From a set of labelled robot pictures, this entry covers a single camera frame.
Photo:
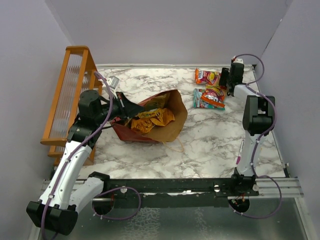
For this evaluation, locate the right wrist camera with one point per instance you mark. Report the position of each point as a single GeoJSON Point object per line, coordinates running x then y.
{"type": "Point", "coordinates": [237, 59]}

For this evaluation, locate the gold crispy snack bag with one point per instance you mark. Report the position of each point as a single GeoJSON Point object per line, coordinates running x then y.
{"type": "Point", "coordinates": [157, 102]}

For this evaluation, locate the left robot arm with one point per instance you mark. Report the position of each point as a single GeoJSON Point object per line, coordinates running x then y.
{"type": "Point", "coordinates": [59, 205]}

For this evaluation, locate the orange crumpled chips bag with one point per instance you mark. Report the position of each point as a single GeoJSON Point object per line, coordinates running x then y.
{"type": "Point", "coordinates": [145, 125]}

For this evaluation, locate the pink marker pen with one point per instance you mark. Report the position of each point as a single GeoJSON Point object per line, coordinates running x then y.
{"type": "Point", "coordinates": [239, 152]}

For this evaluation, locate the wooden rack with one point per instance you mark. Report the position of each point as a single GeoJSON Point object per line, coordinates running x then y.
{"type": "Point", "coordinates": [76, 76]}

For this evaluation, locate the yellow M&M's bag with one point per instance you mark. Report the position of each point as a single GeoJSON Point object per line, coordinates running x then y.
{"type": "Point", "coordinates": [154, 113]}

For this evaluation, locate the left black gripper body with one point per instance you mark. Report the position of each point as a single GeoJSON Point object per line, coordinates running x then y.
{"type": "Point", "coordinates": [117, 110]}

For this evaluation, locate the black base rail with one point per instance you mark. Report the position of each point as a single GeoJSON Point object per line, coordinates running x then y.
{"type": "Point", "coordinates": [172, 193]}

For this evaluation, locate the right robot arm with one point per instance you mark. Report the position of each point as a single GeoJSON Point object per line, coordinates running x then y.
{"type": "Point", "coordinates": [258, 120]}

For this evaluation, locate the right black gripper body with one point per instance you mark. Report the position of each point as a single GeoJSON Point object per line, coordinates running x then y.
{"type": "Point", "coordinates": [229, 79]}

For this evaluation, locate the colourful Fox's fruits bag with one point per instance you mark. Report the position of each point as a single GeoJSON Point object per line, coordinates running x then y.
{"type": "Point", "coordinates": [205, 77]}

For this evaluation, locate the red brown paper bag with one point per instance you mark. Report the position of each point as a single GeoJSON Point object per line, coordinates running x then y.
{"type": "Point", "coordinates": [158, 134]}

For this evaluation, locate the orange white snack packet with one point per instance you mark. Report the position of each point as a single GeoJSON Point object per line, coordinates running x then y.
{"type": "Point", "coordinates": [214, 95]}

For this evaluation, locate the green Fox's candy bag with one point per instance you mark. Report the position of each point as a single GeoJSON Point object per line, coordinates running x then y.
{"type": "Point", "coordinates": [198, 103]}

